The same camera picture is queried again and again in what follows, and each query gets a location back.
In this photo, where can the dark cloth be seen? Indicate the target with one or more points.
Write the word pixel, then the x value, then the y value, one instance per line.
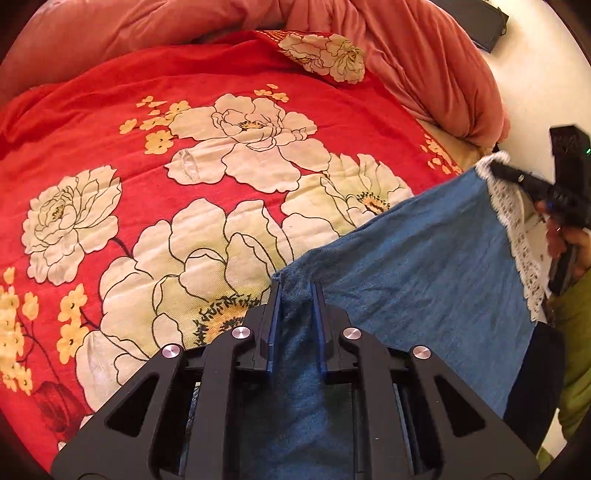
pixel 535 383

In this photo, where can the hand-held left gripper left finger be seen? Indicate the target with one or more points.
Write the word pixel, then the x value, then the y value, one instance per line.
pixel 271 332

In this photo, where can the black flat device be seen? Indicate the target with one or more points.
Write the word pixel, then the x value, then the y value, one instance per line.
pixel 475 21

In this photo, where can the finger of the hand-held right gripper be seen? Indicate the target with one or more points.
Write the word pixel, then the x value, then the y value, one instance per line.
pixel 515 174

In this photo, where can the pink quilt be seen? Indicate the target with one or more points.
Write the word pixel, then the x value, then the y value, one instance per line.
pixel 425 60

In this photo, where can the blue denim pants lace trim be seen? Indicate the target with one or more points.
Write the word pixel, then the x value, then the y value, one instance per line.
pixel 415 277

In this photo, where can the person's right hand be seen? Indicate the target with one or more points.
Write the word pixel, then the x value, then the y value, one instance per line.
pixel 556 235

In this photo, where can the beige bed sheet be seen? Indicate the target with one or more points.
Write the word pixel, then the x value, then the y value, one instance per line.
pixel 455 138

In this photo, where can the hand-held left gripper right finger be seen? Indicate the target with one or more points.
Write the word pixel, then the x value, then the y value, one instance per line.
pixel 319 332

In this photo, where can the red floral blanket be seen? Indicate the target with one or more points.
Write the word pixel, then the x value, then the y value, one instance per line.
pixel 184 184

